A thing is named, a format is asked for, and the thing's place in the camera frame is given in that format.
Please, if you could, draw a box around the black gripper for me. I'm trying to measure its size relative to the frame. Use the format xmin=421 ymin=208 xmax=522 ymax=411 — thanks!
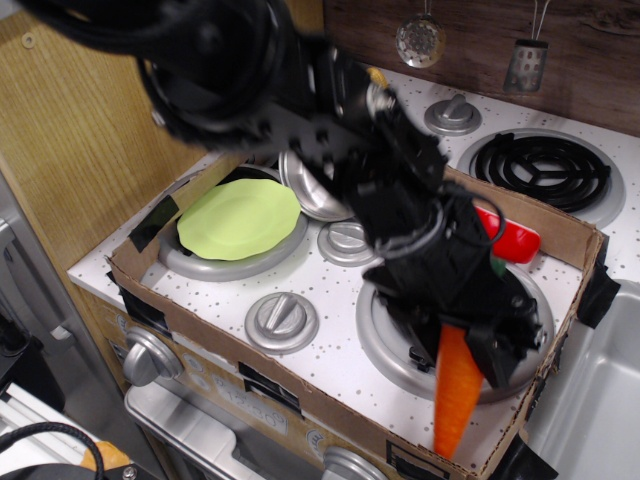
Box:
xmin=362 ymin=194 xmax=544 ymax=391

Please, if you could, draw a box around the orange toy carrot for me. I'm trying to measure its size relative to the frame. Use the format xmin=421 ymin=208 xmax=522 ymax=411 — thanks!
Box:
xmin=432 ymin=254 xmax=506 ymax=460

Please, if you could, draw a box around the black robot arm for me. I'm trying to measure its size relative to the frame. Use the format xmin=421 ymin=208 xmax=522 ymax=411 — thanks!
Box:
xmin=25 ymin=1 xmax=540 ymax=388

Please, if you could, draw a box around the light green plate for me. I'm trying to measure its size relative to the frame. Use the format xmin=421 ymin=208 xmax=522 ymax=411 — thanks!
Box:
xmin=177 ymin=179 xmax=301 ymax=261

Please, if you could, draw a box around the front right black burner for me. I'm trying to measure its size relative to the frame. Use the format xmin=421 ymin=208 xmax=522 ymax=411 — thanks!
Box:
xmin=356 ymin=264 xmax=555 ymax=404

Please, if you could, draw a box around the black burner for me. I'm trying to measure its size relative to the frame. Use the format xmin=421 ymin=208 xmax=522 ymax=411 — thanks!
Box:
xmin=356 ymin=264 xmax=555 ymax=404
xmin=457 ymin=128 xmax=626 ymax=227

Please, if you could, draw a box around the middle silver stove knob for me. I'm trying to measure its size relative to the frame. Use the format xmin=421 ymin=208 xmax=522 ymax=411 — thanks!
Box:
xmin=317 ymin=221 xmax=377 ymax=267

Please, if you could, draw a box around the silver stove knob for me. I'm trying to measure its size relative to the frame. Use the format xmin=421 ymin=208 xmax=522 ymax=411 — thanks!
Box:
xmin=244 ymin=292 xmax=320 ymax=355
xmin=424 ymin=94 xmax=482 ymax=136
xmin=317 ymin=221 xmax=377 ymax=267

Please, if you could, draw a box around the grey toy sink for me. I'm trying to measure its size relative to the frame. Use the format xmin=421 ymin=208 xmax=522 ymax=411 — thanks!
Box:
xmin=527 ymin=280 xmax=639 ymax=479

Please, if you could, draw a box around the front silver stove knob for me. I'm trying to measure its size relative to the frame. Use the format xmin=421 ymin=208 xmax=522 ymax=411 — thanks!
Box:
xmin=244 ymin=292 xmax=320 ymax=355

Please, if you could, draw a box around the back right black burner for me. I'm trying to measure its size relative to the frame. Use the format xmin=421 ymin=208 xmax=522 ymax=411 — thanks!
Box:
xmin=457 ymin=128 xmax=626 ymax=227

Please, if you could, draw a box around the silver oven knob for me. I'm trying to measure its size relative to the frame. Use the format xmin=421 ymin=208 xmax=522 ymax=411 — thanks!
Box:
xmin=321 ymin=446 xmax=387 ymax=480
xmin=123 ymin=327 xmax=184 ymax=387

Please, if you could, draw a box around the silver metal pot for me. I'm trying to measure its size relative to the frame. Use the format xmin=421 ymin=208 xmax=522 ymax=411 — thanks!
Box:
xmin=278 ymin=152 xmax=353 ymax=222

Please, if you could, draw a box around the back silver stove knob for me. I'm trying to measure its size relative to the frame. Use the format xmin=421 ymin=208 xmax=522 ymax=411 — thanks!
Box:
xmin=424 ymin=94 xmax=482 ymax=136

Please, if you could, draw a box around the hanging silver grater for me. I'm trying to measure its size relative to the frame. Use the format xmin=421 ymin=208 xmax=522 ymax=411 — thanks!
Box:
xmin=503 ymin=1 xmax=549 ymax=94

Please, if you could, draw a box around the yellow toy corn cob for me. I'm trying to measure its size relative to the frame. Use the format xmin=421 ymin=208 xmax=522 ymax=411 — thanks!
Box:
xmin=366 ymin=67 xmax=389 ymax=89

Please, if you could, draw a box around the hanging silver strainer spoon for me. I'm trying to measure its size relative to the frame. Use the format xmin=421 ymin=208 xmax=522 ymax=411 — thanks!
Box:
xmin=395 ymin=1 xmax=446 ymax=69

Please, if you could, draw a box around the brown cardboard fence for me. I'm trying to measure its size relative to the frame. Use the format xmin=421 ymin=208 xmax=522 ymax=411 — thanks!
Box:
xmin=109 ymin=156 xmax=608 ymax=479

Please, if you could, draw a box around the silver oven front knob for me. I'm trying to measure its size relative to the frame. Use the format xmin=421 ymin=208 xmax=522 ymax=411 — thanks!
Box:
xmin=123 ymin=327 xmax=184 ymax=387

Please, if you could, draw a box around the silver oven door handle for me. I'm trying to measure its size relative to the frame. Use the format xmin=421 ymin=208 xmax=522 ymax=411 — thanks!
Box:
xmin=124 ymin=383 xmax=322 ymax=479

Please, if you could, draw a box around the black braided cable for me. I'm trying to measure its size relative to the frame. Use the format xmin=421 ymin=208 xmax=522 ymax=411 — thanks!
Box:
xmin=0 ymin=421 xmax=105 ymax=480

